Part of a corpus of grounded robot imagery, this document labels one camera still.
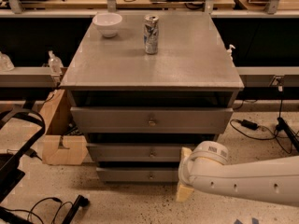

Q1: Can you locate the grey drawer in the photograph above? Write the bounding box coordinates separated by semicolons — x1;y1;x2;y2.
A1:
96;168;178;183
87;143;194;162
71;107;233;134

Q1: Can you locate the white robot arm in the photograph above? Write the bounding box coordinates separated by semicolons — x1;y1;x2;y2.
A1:
176;141;299;206

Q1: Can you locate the grey drawer cabinet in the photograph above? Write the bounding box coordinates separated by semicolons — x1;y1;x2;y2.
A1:
61;11;243;169

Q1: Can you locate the grey bottom drawer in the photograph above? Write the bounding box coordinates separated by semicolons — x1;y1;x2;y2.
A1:
96;168;178;183

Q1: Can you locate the grey top drawer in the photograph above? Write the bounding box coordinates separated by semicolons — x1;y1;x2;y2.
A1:
71;107;233;134

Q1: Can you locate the black bar on floor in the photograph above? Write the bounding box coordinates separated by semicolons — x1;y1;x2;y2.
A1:
62;195;90;224

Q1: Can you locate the small white pump bottle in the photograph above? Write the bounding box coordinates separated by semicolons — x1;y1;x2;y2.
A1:
227;44;235;60

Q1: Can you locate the wooden block stand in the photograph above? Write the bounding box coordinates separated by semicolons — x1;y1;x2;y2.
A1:
40;90;88;165

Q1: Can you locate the silver drink can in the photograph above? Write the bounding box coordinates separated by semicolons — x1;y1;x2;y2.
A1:
144;14;159;54

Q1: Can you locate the white bowl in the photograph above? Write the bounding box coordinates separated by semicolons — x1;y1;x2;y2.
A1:
93;12;122;37

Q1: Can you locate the clear pump bottle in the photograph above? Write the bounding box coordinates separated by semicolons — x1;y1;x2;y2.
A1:
48;50;63;74

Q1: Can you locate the clear bottle at left edge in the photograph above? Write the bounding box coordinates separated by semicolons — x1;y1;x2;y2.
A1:
0;51;14;71

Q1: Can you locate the black power adapter with cable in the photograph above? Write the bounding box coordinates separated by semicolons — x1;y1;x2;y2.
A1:
229;118;293;155

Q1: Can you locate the black cable on floor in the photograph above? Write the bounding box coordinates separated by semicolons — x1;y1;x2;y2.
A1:
0;196;74;224

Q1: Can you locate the black chair frame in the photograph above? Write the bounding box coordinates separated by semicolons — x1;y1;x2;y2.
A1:
0;106;46;202

